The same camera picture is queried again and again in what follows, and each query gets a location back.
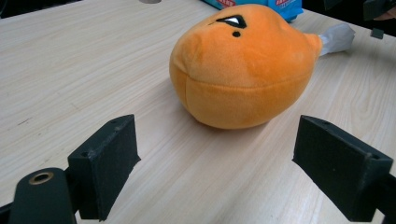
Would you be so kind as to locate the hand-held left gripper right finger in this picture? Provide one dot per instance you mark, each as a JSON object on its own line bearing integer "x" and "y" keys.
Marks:
{"x": 339, "y": 168}

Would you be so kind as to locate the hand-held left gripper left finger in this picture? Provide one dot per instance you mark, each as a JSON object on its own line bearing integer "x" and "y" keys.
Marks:
{"x": 106, "y": 168}

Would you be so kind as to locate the white wet wipe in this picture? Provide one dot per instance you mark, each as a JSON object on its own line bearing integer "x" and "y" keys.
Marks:
{"x": 337, "y": 39}

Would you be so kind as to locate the blue wet wipes pack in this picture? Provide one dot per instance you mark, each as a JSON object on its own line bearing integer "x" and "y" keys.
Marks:
{"x": 280, "y": 6}

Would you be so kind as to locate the orange round fruit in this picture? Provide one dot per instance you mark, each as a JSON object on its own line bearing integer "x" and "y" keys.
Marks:
{"x": 246, "y": 68}

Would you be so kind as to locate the black tape strip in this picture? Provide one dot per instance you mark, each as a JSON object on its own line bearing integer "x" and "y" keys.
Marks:
{"x": 377, "y": 33}

